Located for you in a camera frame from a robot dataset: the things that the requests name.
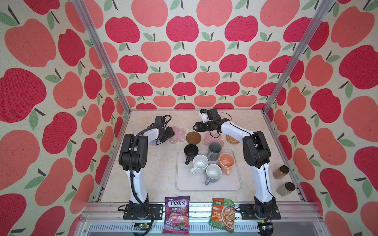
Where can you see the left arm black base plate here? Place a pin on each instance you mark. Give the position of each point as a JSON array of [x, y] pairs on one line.
[[135, 211]]

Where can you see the pink flower silicone coaster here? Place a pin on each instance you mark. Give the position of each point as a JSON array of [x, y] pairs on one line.
[[209, 139]]

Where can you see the aluminium frame post right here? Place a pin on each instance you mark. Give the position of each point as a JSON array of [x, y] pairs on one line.
[[314, 24]]

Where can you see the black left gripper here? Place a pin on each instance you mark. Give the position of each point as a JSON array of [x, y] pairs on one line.
[[171, 133]]

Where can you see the aluminium frame post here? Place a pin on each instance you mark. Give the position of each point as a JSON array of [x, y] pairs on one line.
[[85, 17], [314, 24]]

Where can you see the purple Fox's berries candy bag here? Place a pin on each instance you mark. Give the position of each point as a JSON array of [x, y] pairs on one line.
[[176, 220]]

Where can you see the black mug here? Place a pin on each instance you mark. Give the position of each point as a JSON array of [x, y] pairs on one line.
[[191, 151]]

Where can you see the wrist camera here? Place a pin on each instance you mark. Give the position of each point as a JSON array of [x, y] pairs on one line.
[[209, 115], [159, 121]]

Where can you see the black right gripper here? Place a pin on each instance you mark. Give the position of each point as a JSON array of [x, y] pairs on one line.
[[199, 126]]

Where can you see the round brown wooden coaster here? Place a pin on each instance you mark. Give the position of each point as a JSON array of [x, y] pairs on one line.
[[193, 138]]

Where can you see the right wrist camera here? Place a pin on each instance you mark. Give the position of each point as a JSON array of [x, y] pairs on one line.
[[209, 115]]

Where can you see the round grey coaster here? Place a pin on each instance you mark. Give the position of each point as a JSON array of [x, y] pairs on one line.
[[154, 142]]

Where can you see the round woven rattan coaster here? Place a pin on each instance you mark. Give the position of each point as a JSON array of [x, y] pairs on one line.
[[232, 140]]

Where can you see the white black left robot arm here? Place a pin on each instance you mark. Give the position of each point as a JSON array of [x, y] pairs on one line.
[[133, 158]]

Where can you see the white mug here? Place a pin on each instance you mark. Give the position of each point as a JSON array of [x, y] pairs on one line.
[[200, 163]]

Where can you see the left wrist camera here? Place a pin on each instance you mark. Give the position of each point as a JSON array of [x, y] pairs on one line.
[[159, 121]]

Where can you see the grey mug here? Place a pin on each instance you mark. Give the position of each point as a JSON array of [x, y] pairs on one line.
[[214, 152]]

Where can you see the orange pink mug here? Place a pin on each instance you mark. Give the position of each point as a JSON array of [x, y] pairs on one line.
[[226, 162]]

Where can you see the lavender mug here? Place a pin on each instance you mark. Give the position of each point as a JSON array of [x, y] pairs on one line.
[[213, 173]]

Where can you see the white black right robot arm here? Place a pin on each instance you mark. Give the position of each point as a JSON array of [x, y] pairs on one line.
[[256, 153]]

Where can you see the green orange soup packet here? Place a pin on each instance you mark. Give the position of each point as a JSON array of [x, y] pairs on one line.
[[223, 214]]

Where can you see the grey spice jar black lid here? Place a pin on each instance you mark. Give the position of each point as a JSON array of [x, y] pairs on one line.
[[285, 189]]

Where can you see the aluminium frame post left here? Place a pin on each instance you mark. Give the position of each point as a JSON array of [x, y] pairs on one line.
[[85, 17]]

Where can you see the aluminium front frame rail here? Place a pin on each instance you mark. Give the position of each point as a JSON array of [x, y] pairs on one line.
[[288, 219]]

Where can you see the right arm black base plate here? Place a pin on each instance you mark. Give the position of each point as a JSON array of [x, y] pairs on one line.
[[259, 211]]

